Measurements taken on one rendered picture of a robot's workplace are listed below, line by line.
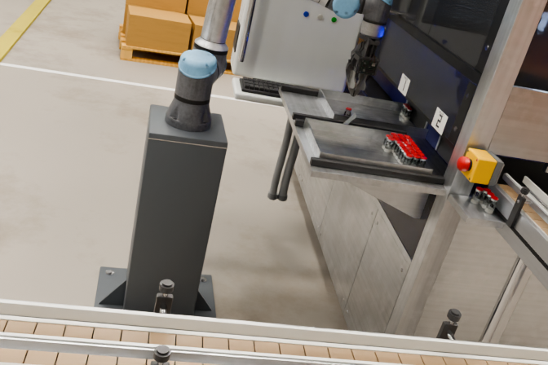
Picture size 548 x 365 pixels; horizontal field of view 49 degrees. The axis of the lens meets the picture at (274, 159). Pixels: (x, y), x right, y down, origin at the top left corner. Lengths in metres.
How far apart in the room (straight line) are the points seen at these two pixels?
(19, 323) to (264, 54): 1.82
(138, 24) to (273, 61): 2.69
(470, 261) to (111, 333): 1.27
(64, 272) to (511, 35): 1.84
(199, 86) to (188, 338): 1.11
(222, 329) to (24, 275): 1.71
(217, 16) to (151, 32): 3.17
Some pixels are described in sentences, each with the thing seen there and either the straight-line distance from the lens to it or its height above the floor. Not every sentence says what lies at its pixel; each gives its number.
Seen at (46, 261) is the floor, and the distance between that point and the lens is 2.60.
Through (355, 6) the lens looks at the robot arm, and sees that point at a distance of 1.77.
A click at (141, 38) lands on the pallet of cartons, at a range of 5.14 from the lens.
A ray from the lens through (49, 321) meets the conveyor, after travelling 0.92.
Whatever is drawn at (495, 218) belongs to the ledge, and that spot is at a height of 0.88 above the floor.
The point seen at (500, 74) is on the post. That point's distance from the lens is 1.66.
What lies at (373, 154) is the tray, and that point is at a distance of 1.84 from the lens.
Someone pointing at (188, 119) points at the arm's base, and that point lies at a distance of 1.91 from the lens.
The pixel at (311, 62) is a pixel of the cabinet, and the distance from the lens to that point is 2.56.
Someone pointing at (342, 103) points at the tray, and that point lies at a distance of 2.23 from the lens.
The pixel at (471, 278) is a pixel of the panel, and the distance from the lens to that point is 1.96.
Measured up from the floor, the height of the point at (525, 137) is 1.08.
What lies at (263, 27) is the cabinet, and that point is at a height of 1.02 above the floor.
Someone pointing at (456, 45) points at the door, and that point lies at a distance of 1.90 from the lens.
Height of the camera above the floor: 1.54
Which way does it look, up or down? 24 degrees down
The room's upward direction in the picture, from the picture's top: 14 degrees clockwise
